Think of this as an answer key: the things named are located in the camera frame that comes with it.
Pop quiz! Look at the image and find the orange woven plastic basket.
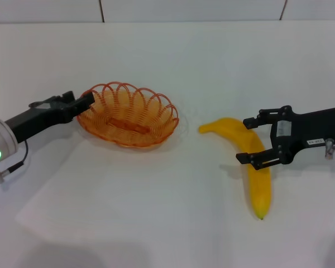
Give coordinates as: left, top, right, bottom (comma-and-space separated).
76, 81, 180, 148

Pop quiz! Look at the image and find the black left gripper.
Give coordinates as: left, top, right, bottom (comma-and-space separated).
4, 90, 96, 143

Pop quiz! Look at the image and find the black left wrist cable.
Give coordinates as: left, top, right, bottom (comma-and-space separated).
0, 139, 29, 174

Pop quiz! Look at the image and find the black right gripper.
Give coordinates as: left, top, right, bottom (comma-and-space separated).
236, 105, 335, 171

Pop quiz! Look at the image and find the yellow banana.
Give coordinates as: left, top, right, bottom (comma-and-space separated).
198, 117, 273, 221

